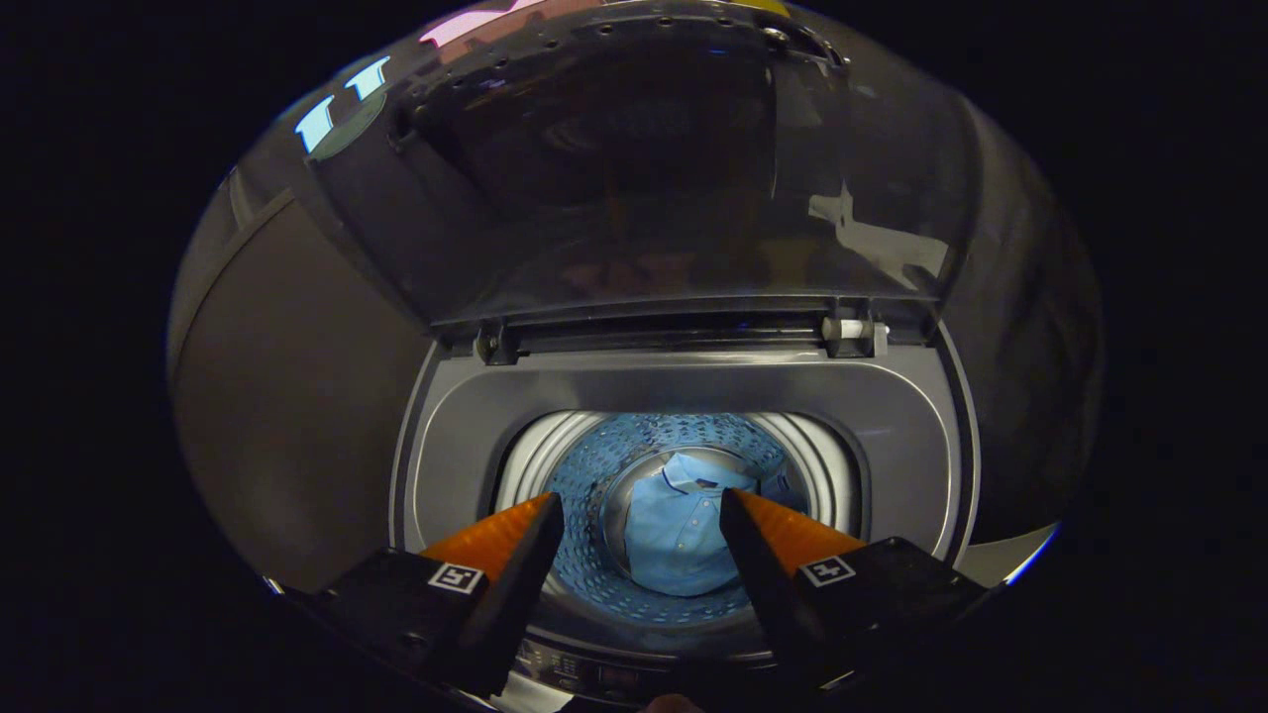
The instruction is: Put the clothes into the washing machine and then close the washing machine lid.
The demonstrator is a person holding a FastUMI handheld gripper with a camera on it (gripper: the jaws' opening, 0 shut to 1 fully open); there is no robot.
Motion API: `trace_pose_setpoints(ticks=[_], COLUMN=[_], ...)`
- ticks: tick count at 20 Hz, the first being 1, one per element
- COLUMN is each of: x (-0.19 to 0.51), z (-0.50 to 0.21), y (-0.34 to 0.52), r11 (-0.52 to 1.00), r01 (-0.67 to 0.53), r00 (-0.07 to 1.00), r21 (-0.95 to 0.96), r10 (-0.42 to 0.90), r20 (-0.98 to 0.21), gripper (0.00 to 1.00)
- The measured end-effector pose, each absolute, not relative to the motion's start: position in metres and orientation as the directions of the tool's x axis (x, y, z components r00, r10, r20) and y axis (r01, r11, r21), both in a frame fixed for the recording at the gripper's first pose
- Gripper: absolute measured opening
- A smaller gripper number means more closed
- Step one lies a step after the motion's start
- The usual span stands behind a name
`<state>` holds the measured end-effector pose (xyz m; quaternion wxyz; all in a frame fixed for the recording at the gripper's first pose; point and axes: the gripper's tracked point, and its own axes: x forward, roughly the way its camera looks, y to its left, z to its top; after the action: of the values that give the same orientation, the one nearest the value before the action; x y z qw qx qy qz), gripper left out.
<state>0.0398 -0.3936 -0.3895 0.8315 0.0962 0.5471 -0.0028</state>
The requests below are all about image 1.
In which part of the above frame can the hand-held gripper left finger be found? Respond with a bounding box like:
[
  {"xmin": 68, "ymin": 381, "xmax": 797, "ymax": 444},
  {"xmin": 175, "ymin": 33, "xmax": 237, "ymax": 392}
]
[{"xmin": 297, "ymin": 492, "xmax": 566, "ymax": 699}]

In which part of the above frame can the grey washing machine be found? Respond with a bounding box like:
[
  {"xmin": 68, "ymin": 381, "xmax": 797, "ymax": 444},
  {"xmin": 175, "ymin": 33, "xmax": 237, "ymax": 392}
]
[{"xmin": 389, "ymin": 315, "xmax": 984, "ymax": 713}]

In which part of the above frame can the light blue polo shirt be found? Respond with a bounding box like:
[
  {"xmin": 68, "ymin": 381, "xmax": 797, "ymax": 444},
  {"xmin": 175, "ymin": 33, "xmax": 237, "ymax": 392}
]
[{"xmin": 624, "ymin": 453, "xmax": 760, "ymax": 598}]

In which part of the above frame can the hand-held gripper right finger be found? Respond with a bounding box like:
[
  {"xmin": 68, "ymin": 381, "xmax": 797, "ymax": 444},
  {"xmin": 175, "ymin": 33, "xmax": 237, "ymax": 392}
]
[{"xmin": 720, "ymin": 487, "xmax": 992, "ymax": 684}]

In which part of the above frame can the dark glass washing machine lid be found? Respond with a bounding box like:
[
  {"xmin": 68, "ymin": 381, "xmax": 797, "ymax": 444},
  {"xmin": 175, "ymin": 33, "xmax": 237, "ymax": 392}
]
[{"xmin": 300, "ymin": 0, "xmax": 980, "ymax": 346}]

